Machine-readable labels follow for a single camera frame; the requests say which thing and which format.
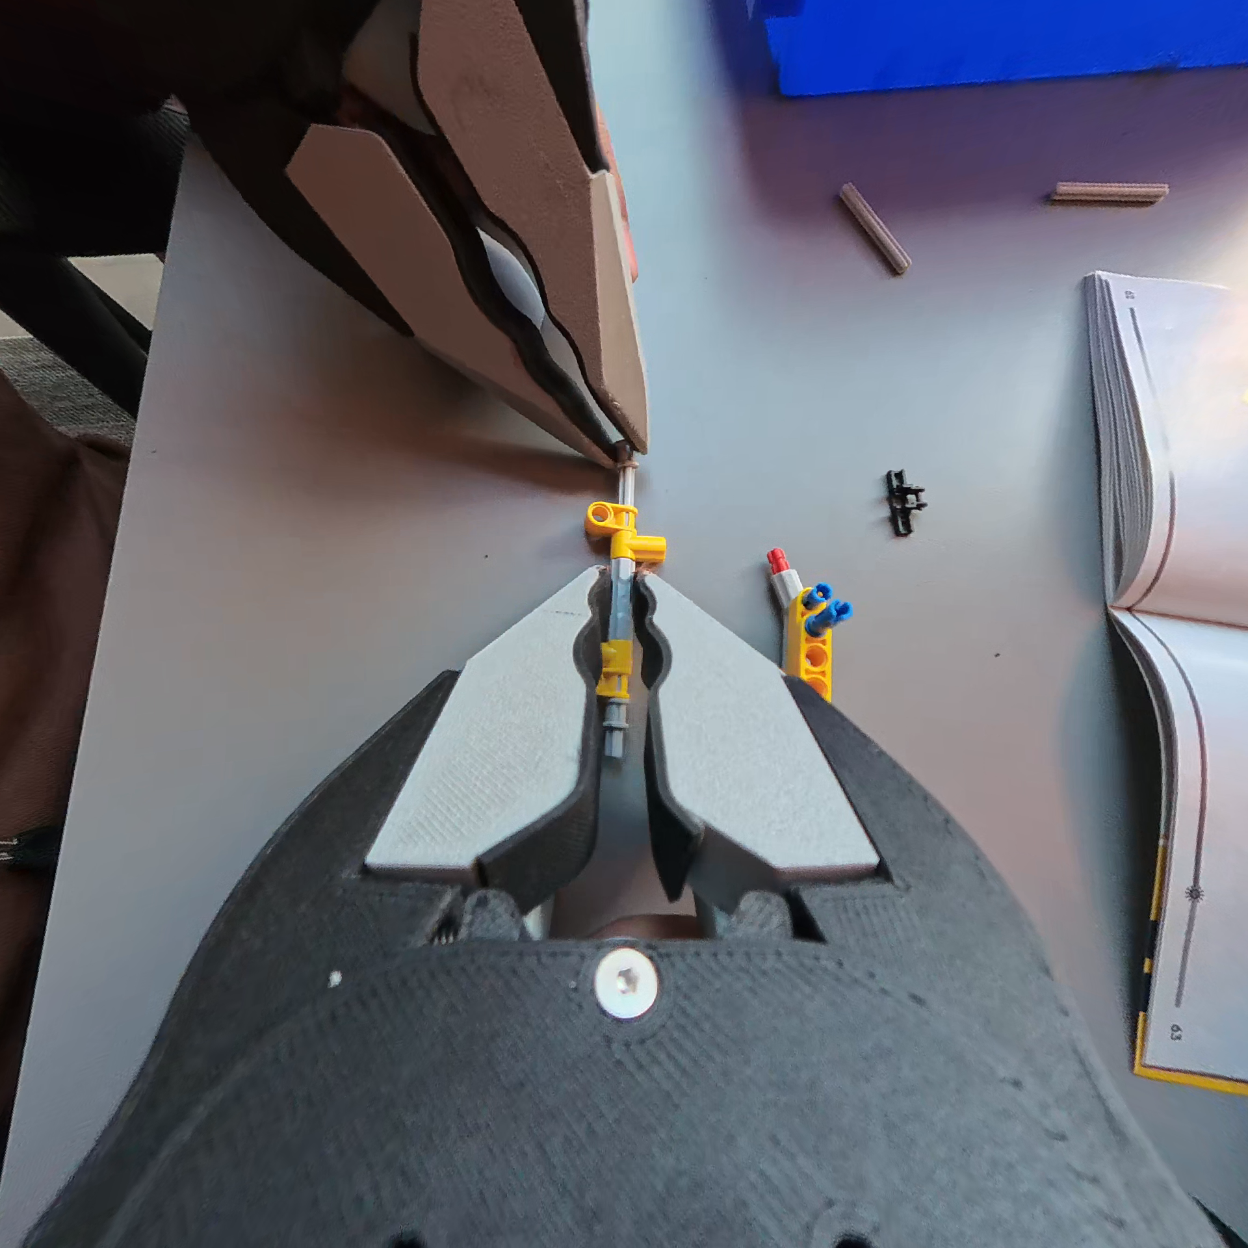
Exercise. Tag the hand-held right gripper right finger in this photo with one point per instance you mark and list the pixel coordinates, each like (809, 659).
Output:
(752, 773)

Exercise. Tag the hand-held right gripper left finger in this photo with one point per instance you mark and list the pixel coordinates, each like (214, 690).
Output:
(498, 751)

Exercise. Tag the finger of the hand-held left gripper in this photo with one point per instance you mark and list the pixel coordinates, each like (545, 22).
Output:
(408, 253)
(529, 177)

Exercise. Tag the grey lego axle yellow connectors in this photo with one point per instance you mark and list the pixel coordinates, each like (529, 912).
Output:
(627, 546)

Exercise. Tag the blue plastic storage bin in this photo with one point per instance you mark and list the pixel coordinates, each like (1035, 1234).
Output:
(1004, 44)

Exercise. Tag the black lego track link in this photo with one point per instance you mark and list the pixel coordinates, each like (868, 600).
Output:
(906, 502)

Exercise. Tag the yellow lego beam blue pins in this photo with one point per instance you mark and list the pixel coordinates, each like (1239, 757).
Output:
(809, 641)

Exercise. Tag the dark lego axle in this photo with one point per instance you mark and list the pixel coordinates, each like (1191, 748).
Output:
(877, 227)
(1109, 194)

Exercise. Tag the open lego instruction booklet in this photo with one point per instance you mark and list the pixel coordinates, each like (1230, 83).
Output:
(1191, 682)

